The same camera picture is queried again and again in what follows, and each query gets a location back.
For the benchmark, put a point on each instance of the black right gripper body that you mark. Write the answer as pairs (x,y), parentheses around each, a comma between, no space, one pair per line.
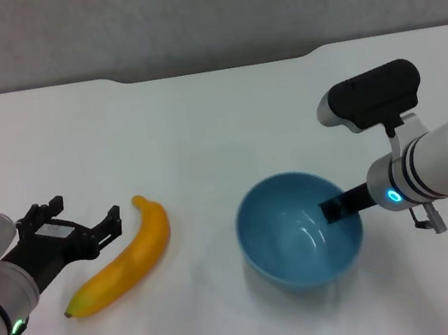
(363,197)

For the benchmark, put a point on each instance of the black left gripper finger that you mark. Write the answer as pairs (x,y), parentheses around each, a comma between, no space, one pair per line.
(50,208)
(109,226)

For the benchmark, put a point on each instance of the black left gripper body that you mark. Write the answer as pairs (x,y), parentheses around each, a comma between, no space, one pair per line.
(47,250)

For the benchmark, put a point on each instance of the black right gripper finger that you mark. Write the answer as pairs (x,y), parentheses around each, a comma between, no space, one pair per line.
(337,209)

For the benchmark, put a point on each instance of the yellow banana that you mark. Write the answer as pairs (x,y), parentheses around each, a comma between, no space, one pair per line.
(135,257)

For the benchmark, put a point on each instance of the blue bowl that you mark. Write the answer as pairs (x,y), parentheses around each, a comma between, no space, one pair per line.
(291,251)

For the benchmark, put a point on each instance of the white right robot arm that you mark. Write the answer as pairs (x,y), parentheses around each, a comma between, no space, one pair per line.
(444,159)

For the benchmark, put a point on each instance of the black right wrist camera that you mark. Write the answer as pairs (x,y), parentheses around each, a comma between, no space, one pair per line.
(376,93)

